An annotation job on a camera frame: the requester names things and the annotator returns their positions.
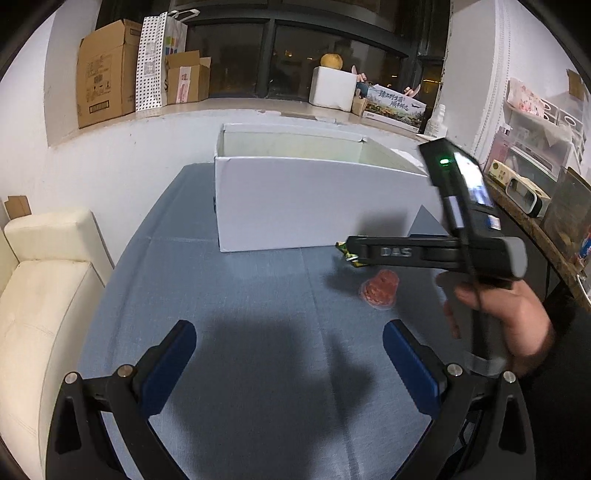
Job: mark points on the person's right hand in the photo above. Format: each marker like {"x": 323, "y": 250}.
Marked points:
{"x": 517, "y": 318}

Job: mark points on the polka dot paper bag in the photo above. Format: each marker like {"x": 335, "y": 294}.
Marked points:
{"x": 154, "y": 64}

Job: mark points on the red jelly cup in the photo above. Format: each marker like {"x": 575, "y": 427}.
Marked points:
{"x": 381, "y": 288}

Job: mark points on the person's right forearm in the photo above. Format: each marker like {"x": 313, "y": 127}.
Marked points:
{"x": 563, "y": 360}

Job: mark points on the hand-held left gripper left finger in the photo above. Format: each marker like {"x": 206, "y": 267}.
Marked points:
{"x": 168, "y": 364}

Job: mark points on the small open cardboard box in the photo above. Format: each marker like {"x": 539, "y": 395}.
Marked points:
{"x": 187, "y": 81}

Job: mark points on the large brown cardboard box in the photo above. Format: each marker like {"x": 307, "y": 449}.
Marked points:
{"x": 106, "y": 74}

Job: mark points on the blue tablecloth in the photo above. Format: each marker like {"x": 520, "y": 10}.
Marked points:
{"x": 277, "y": 300}

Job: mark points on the white cardboard box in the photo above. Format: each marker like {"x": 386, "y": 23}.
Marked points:
{"x": 286, "y": 203}

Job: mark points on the white bottle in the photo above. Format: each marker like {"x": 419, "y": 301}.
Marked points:
{"x": 436, "y": 122}

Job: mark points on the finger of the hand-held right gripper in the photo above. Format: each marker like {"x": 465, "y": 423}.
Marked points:
{"x": 397, "y": 251}

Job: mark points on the dark window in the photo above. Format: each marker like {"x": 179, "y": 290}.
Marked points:
{"x": 231, "y": 60}

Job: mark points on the cardboard piece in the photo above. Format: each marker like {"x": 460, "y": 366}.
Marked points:
{"x": 17, "y": 206}

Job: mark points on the cream sofa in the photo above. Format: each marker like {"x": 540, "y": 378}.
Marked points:
{"x": 41, "y": 300}

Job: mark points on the small brown paper bag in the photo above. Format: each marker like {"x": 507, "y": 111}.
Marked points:
{"x": 359, "y": 105}

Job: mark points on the clear plastic drawer unit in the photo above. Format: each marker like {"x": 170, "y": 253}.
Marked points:
{"x": 558, "y": 134}

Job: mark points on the pink toy figure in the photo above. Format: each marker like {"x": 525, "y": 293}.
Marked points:
{"x": 359, "y": 74}
{"x": 413, "y": 90}

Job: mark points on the yellow pomelo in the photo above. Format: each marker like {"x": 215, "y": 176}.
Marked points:
{"x": 332, "y": 61}

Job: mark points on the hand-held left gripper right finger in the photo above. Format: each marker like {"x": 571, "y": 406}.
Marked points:
{"x": 411, "y": 364}

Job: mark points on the clear acrylic box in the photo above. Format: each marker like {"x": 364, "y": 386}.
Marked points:
{"x": 565, "y": 212}

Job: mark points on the landscape printed box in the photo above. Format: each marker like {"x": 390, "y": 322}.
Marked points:
{"x": 392, "y": 110}

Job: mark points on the white foam box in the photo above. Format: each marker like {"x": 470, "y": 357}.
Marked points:
{"x": 332, "y": 90}

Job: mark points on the wooden side counter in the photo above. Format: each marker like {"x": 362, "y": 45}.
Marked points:
{"x": 549, "y": 244}

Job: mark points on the pink floral bag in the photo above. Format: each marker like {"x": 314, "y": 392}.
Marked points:
{"x": 526, "y": 97}

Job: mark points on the white and black appliance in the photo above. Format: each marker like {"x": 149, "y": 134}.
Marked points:
{"x": 526, "y": 196}

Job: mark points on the small green seaweed packet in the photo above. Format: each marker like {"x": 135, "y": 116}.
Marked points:
{"x": 344, "y": 249}

